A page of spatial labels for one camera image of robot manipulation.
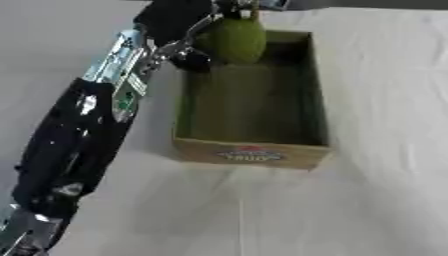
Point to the tan cardboard box green inside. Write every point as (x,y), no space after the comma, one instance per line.
(251,106)

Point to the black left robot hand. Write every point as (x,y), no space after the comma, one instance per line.
(172,20)

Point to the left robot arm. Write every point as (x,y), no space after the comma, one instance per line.
(70,140)

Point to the green toy fruit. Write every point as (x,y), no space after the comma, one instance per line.
(238,41)

